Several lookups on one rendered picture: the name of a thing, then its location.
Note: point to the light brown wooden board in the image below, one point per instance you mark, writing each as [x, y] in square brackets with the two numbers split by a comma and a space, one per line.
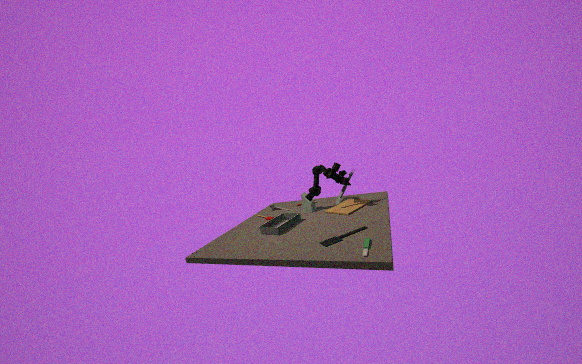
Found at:
[348, 207]

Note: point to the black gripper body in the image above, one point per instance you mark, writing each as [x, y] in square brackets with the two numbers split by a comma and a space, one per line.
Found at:
[339, 179]

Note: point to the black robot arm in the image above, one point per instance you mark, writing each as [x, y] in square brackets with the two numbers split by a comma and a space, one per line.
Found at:
[329, 173]

